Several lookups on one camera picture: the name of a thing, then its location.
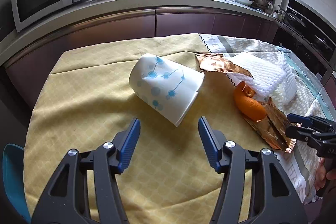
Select copper foil snack wrapper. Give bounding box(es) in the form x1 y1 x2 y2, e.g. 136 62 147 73
196 52 297 153

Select orange peel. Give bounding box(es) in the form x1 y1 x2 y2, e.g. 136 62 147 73
234 81 266 122

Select blue dotted paper cup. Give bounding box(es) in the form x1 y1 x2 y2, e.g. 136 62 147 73
129 53 205 127

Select blue trash bin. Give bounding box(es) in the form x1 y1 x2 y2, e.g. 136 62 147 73
2 143 31 223

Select person's right hand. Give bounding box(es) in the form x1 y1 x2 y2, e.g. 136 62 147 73
314 158 336 190

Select yellow patterned tablecloth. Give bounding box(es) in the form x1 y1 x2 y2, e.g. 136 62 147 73
23 33 336 219

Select brown base cabinets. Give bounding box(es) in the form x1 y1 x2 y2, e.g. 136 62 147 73
1 6 278 110

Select white dish on counter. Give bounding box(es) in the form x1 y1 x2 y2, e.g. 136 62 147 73
234 0 253 6

